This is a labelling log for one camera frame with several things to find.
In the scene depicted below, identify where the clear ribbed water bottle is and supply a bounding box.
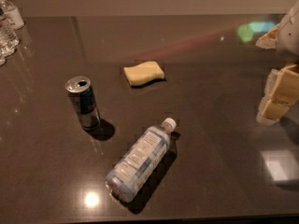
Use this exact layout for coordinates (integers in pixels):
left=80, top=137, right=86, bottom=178
left=0, top=8, right=20, bottom=57

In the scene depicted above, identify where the white label bottle, back left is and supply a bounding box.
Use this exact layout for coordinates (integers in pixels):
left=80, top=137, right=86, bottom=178
left=0, top=0, right=24, bottom=30

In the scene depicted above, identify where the lying plastic water bottle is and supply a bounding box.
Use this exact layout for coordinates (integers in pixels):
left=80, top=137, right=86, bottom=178
left=106, top=118, right=177, bottom=203

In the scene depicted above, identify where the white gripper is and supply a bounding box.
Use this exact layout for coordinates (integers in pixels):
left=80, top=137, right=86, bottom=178
left=256, top=1, right=299, bottom=126

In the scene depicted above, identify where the yellow sponge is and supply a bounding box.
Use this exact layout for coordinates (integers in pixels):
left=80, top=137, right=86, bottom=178
left=123, top=61, right=164, bottom=87

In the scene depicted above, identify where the blue silver energy drink can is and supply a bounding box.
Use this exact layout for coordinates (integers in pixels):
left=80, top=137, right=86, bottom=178
left=65, top=76, right=100, bottom=130

